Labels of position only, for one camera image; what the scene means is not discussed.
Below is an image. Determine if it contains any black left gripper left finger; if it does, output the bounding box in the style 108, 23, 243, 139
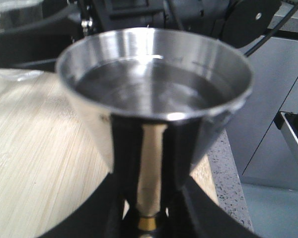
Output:
40, 174, 126, 238

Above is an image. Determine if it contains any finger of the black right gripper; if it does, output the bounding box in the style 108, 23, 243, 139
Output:
0, 22, 83, 72

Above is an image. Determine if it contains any small glass beaker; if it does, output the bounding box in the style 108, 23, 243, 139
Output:
0, 0, 43, 82

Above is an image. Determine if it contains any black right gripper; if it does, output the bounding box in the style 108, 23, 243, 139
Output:
68, 0, 281, 48

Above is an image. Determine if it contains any steel double jigger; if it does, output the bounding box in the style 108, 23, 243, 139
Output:
56, 28, 253, 238

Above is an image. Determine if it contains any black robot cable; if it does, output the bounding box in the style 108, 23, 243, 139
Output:
244, 0, 298, 57

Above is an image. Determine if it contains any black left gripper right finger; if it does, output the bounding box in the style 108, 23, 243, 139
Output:
168, 177, 258, 238

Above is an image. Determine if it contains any wooden cutting board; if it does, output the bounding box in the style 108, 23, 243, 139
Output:
0, 68, 221, 238

